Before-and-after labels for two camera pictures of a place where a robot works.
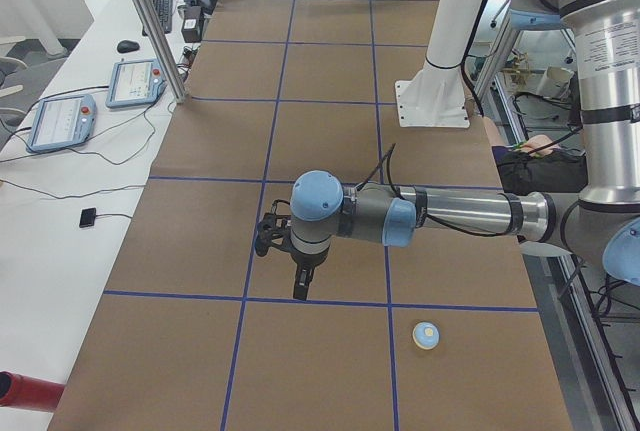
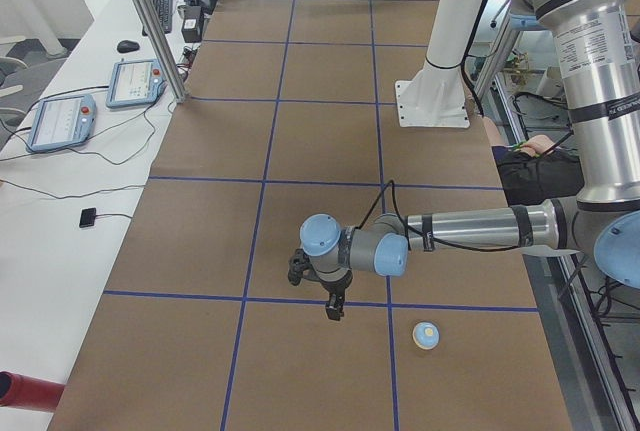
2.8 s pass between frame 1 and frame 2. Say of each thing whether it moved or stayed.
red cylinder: stayed
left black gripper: moved
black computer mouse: stayed
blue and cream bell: stayed
